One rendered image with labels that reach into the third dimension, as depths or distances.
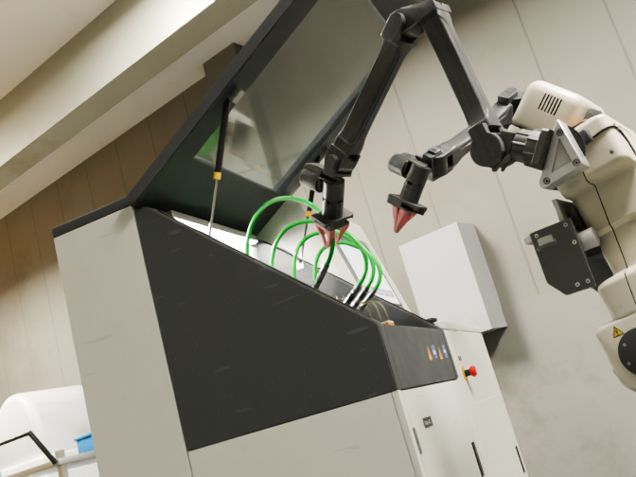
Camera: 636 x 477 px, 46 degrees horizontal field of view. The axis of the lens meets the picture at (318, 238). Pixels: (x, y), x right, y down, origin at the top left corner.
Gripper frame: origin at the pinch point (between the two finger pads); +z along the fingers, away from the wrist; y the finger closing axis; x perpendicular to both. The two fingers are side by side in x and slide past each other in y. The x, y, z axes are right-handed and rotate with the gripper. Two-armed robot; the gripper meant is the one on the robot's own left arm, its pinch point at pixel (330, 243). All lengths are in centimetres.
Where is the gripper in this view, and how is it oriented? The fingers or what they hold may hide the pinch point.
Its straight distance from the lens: 206.5
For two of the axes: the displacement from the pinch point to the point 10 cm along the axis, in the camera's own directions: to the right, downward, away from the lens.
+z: -0.3, 8.5, 5.2
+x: 6.4, 4.2, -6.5
